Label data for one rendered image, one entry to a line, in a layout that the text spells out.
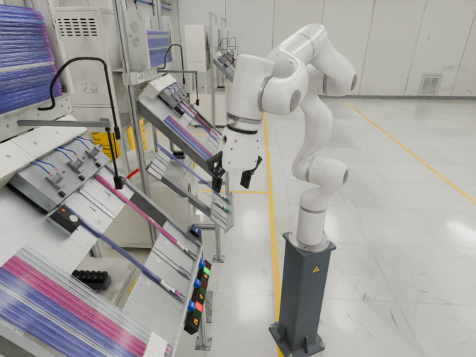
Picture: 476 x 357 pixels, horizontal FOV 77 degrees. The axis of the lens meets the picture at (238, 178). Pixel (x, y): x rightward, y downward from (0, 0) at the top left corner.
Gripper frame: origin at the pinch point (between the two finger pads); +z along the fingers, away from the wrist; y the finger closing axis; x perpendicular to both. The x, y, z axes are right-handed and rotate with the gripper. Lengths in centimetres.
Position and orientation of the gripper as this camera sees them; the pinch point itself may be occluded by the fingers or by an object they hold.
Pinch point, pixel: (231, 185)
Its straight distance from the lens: 77.4
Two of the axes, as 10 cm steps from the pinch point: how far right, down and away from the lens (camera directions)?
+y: 7.9, -0.9, 6.1
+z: -1.9, 9.1, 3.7
